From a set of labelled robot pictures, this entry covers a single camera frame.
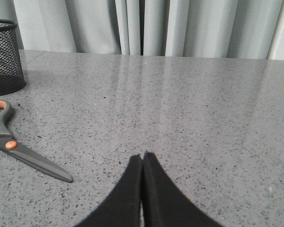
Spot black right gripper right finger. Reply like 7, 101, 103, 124
142, 152, 220, 227

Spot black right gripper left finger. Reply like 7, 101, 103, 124
76, 155, 142, 227

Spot grey orange scissors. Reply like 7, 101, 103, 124
0, 100, 72, 183

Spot black mesh pen holder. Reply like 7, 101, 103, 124
0, 19, 26, 96

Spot grey curtain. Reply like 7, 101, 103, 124
0, 0, 284, 60

